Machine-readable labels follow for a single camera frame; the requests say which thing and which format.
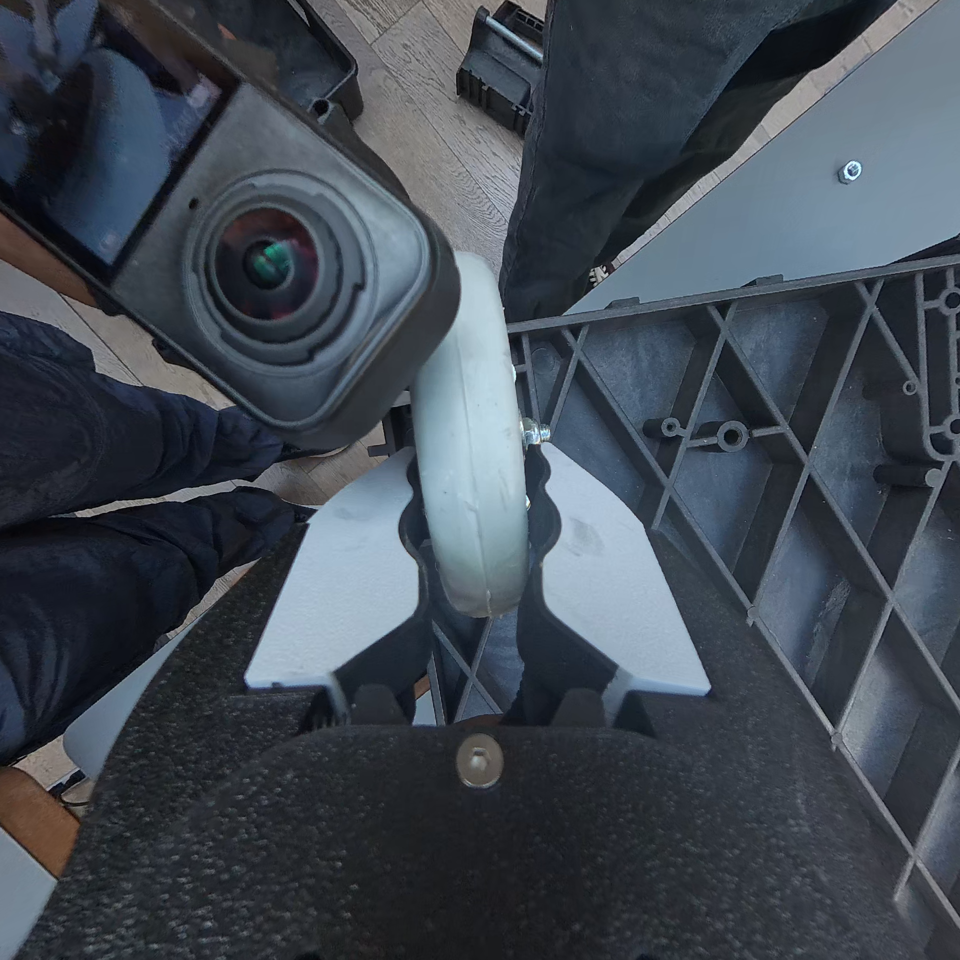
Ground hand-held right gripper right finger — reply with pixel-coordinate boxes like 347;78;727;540
517;444;712;699

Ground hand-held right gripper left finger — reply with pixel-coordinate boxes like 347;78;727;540
243;447;436;691

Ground black ribbed plastic base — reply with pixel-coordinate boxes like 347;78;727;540
382;255;960;960

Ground grey caster wheel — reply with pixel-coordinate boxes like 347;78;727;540
411;251;552;620

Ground grey desk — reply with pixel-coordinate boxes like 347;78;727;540
0;0;960;960

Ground black plastic tray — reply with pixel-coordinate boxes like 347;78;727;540
281;0;366;123

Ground person's legs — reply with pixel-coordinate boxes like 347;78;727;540
0;311;316;766

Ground black plastic part with rod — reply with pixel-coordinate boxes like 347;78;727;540
455;0;543;138

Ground brown wooden board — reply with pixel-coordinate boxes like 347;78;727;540
0;768;81;879

